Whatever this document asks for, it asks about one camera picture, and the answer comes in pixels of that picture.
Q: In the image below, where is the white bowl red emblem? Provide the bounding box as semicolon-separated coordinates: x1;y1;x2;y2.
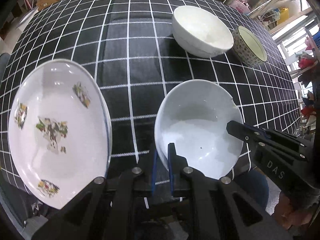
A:
154;80;244;179

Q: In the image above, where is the large white bowl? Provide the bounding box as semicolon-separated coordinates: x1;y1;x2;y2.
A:
172;5;234;59

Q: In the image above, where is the person's blue trouser knee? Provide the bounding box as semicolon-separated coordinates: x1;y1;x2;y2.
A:
234;170;269;209

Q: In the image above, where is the person's right hand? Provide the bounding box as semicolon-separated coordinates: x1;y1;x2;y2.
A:
272;192;317;230

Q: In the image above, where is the white plate cartoon print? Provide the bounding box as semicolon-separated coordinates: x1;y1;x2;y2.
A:
8;59;112;209

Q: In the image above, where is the patterned bowl cream inside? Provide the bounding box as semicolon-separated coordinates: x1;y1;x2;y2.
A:
232;26;267;67

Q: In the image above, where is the pink bag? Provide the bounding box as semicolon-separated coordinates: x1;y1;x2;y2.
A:
229;0;251;15

